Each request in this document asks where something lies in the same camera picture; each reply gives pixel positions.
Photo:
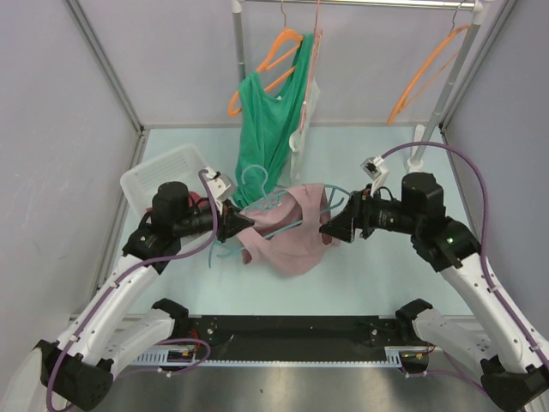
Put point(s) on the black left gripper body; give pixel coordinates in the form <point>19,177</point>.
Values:
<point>194,223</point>

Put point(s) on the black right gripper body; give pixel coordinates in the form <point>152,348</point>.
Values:
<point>389,215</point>

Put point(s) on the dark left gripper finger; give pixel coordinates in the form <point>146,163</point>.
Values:
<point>231,215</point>
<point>231,229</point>

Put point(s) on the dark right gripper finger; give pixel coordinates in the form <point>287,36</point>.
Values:
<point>342,232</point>
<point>349,219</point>

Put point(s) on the teal plastic hanger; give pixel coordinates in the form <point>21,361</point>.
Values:
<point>269,201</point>

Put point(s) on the pink tank top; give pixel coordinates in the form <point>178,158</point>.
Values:
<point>287,237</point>

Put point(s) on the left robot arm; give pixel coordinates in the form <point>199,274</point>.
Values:
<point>81,365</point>

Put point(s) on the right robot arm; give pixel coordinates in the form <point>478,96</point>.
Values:
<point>511,360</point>

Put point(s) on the green tank top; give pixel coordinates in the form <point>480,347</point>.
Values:
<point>268,120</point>

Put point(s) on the empty orange hanger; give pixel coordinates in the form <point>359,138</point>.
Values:
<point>425,75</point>

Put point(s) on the red garment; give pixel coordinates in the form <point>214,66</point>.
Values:
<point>194,200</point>

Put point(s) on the white plastic laundry basket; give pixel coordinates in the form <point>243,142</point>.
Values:
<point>141,182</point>

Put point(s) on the white camisole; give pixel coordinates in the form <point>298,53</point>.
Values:
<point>292,169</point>

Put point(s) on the white garment rack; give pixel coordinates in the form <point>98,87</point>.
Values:
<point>423,133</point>

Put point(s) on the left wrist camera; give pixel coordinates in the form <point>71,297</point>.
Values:
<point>220,186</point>

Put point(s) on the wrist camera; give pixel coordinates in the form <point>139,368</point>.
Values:
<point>220,186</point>
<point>377,170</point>

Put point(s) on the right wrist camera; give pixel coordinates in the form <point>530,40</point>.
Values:
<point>377,170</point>

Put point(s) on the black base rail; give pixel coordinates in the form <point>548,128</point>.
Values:
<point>297,338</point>

